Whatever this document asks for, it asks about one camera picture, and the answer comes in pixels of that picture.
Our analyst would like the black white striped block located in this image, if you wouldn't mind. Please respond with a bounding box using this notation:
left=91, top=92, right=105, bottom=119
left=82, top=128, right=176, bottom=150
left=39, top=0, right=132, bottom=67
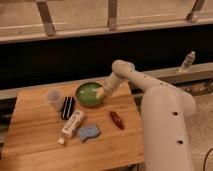
left=61, top=96, right=75, bottom=120

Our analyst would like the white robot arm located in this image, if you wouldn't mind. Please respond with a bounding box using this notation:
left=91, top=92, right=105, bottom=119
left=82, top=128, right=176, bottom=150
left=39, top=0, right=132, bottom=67
left=96, top=60, right=196, bottom=171

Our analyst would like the middle metal window bracket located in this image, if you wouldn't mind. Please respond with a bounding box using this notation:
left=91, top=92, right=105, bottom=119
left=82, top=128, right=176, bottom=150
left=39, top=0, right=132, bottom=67
left=108, top=0, right=118, bottom=30

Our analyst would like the blue sponge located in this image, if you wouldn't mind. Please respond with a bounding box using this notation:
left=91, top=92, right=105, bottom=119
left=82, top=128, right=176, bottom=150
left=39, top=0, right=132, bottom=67
left=77, top=124, right=100, bottom=142

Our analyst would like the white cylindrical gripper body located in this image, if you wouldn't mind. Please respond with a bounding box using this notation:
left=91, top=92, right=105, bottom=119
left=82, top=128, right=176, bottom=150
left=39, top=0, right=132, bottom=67
left=103, top=74, right=121, bottom=95

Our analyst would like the left metal window bracket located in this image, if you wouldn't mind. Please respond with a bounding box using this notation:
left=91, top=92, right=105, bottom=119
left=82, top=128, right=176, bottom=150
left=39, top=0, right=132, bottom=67
left=36, top=0, right=56, bottom=36

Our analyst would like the metal window bracket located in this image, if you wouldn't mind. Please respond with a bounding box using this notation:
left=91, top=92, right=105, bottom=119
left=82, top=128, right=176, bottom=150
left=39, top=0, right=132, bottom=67
left=186, top=0, right=205, bottom=23
left=108, top=0, right=118, bottom=30
left=36, top=0, right=56, bottom=36

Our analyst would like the red brown chili pepper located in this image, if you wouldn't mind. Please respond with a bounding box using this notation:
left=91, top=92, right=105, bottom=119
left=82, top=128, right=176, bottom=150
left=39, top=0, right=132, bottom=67
left=109, top=111, right=124, bottom=129

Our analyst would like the right metal window bracket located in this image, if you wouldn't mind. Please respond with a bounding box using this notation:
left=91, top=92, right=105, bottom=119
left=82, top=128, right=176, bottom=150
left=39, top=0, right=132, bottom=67
left=186, top=0, right=205, bottom=23

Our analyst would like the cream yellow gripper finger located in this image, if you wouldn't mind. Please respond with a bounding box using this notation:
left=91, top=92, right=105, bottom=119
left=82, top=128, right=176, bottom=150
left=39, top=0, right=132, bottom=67
left=96, top=87, right=106, bottom=100

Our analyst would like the translucent plastic cup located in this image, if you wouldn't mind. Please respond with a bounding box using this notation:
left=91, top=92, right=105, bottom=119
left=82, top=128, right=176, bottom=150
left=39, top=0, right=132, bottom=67
left=46, top=89, right=64, bottom=112

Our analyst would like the white tube with cap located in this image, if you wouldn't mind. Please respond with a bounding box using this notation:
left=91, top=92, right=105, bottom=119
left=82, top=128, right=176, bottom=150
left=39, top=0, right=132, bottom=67
left=58, top=110, right=86, bottom=145

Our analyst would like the clear plastic bottle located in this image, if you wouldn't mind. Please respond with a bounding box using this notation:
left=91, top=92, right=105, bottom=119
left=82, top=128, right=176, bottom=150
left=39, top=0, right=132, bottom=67
left=179, top=51, right=196, bottom=72

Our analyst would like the green ceramic bowl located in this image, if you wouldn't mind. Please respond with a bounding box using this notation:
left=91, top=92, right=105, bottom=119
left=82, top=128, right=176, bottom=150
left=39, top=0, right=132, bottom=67
left=75, top=82, right=103, bottom=107

